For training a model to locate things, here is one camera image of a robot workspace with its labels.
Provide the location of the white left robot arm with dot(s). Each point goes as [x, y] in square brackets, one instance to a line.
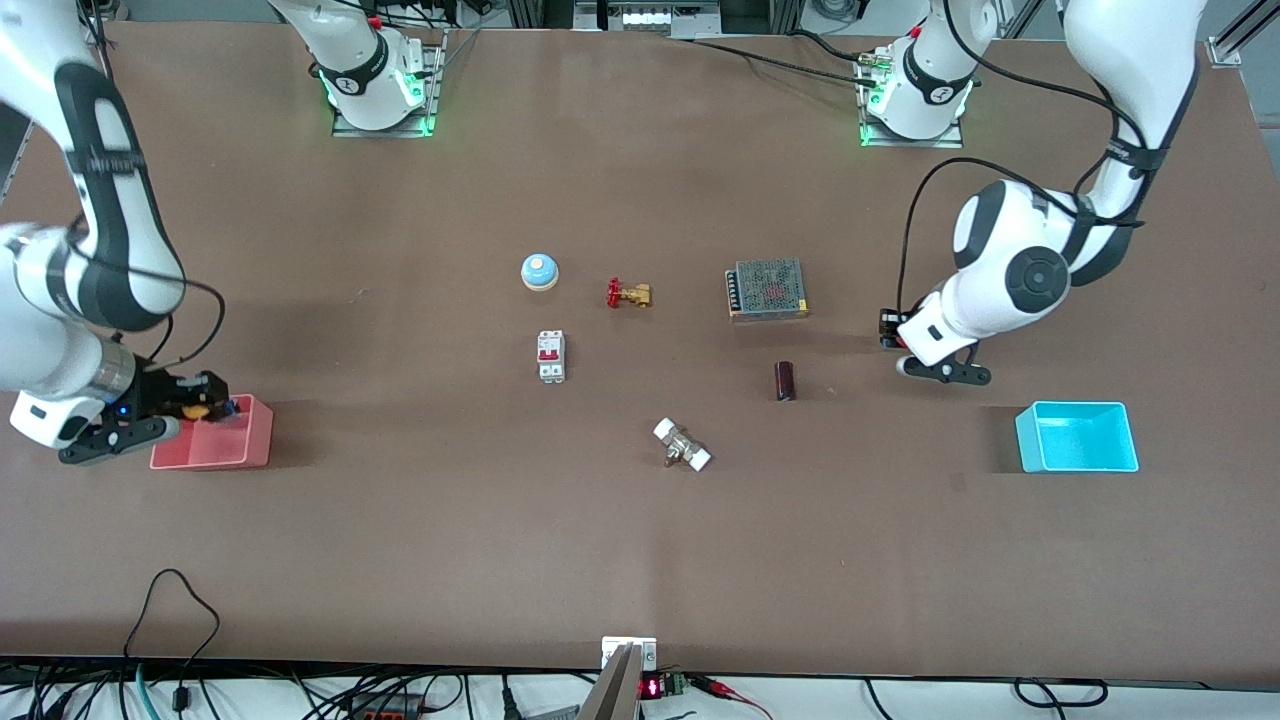
[1000, 280]

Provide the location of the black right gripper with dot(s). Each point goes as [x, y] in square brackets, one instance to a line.
[157, 392]

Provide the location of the aluminium frame profile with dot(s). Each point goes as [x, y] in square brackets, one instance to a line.
[540, 12]

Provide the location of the metal mesh power supply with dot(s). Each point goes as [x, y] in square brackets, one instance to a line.
[768, 289]

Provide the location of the cyan plastic bin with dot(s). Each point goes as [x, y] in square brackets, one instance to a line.
[1075, 440]

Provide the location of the pink plastic bin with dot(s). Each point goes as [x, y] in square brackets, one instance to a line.
[240, 445]

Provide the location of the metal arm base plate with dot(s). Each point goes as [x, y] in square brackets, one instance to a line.
[435, 90]
[950, 142]

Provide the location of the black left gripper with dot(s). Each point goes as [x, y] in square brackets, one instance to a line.
[887, 327]

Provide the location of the grey metal pole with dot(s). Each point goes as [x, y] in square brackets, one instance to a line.
[615, 695]

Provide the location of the white circuit breaker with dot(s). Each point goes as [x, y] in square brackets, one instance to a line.
[551, 356]

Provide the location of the blue white bell button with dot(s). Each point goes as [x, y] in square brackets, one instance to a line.
[539, 271]

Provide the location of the dark brown capacitor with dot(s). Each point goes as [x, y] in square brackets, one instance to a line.
[785, 381]

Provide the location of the white power strip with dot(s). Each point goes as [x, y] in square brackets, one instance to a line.
[650, 18]

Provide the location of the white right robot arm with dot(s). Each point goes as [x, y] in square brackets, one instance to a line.
[40, 340]

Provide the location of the white metal bracket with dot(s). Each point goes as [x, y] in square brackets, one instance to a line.
[612, 650]

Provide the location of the yellow push button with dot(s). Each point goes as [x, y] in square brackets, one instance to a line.
[197, 410]

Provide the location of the red LED display module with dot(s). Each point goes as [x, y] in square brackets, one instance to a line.
[655, 687]

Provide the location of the metal fitting white caps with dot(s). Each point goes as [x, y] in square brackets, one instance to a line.
[682, 445]

